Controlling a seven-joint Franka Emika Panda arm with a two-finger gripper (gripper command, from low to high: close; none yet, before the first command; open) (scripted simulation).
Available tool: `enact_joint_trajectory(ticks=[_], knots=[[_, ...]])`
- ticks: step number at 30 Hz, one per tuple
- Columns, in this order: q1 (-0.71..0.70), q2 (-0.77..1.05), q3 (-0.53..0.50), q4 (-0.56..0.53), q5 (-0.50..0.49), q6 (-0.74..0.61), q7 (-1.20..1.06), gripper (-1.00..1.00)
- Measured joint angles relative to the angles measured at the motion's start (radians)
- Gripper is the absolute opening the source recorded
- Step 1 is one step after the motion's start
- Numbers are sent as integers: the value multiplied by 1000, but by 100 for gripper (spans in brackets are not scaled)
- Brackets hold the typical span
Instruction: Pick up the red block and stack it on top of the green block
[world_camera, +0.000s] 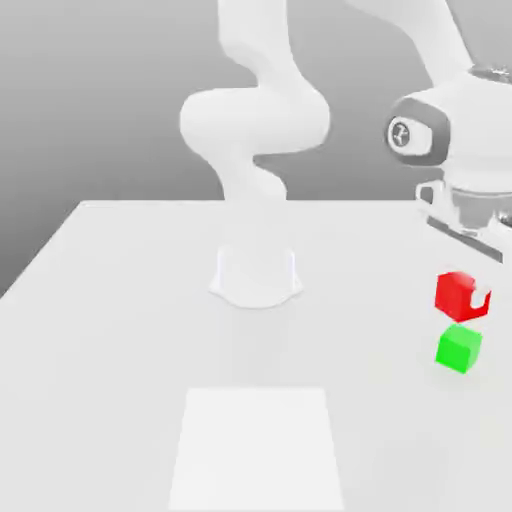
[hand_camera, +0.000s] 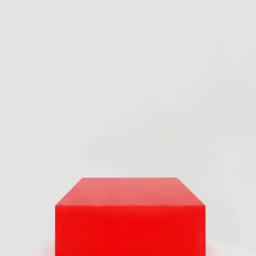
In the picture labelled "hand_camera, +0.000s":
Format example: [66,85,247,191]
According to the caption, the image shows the small red cube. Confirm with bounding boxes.
[54,176,207,256]

